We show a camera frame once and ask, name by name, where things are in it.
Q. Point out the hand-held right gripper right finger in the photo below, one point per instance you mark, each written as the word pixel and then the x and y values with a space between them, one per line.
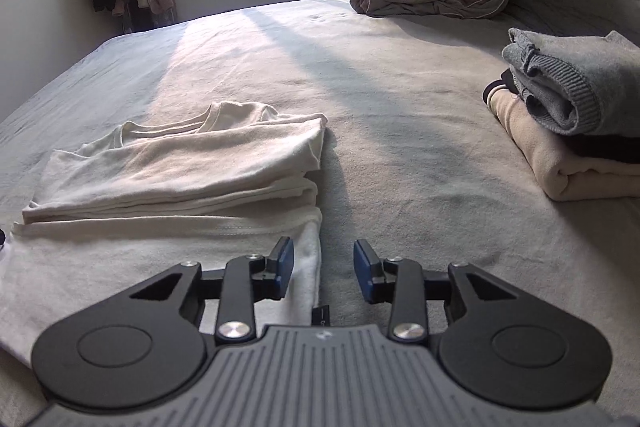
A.
pixel 364 267

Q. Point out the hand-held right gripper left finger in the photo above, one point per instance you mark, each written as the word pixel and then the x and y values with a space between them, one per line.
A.
pixel 285 264

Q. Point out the white printed sweatshirt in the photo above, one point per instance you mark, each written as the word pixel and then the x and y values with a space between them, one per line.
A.
pixel 150 167

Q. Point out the grey bed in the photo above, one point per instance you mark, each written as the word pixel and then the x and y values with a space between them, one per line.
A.
pixel 400 107

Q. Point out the folded beige garment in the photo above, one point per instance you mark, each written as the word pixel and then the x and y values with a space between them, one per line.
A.
pixel 565 172

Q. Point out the folded black garment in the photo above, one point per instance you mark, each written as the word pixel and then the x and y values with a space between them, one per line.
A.
pixel 500 87

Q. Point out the folded grey sweater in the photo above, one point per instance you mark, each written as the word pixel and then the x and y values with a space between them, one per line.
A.
pixel 590 77

